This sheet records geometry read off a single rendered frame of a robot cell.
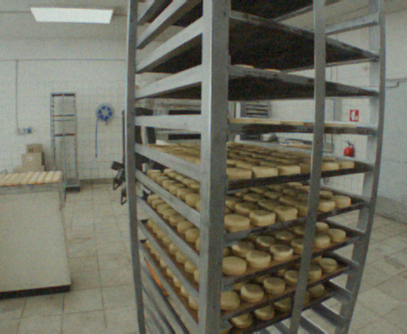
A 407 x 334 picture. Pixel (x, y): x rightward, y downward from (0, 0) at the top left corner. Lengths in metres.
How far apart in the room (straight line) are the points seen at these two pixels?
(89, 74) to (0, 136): 2.20
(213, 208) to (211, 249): 0.07
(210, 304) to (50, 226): 1.81
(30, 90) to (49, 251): 4.42
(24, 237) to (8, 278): 0.37
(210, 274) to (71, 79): 5.85
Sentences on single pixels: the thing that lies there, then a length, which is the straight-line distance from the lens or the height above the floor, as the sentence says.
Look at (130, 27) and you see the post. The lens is 1.05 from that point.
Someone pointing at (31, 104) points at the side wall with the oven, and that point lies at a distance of 6.24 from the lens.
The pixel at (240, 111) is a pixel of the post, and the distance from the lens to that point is 1.18.
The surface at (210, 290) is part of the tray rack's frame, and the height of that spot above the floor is 1.05.
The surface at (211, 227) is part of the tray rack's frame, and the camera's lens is 0.45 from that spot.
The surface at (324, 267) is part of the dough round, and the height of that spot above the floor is 0.97.
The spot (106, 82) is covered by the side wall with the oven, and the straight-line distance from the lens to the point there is 6.17.
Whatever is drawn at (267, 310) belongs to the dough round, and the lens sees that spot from 0.75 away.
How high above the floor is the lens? 1.33
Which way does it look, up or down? 10 degrees down
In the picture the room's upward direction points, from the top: 1 degrees clockwise
